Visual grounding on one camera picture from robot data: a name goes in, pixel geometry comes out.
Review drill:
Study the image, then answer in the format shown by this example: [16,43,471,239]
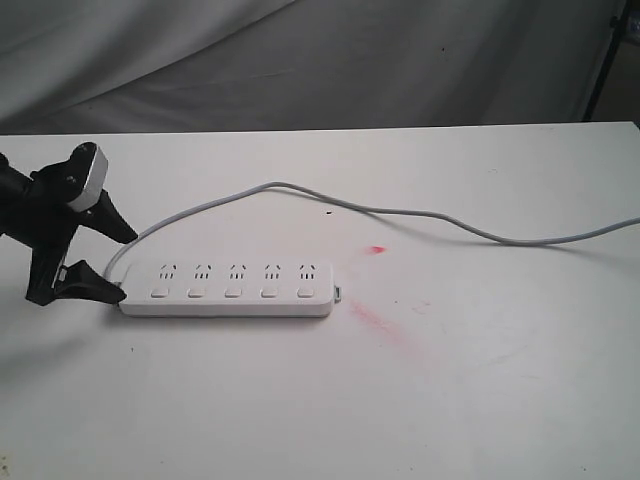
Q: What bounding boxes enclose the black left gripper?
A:
[19,160,137,305]

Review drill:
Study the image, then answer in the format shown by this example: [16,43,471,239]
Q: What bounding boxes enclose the white five-socket power strip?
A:
[119,258,342,318]

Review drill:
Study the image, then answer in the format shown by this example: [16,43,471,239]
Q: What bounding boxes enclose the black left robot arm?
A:
[1,143,138,306]

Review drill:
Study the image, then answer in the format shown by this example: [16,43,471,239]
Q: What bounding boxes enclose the grey backdrop cloth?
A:
[1,1,624,134]

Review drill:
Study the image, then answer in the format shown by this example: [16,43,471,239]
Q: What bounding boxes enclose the black tripod stand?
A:
[581,1,634,123]

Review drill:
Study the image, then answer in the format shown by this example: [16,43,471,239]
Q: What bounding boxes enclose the white power cord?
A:
[102,181,640,287]

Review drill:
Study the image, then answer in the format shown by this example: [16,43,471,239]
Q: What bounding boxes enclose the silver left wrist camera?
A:
[67,142,109,212]

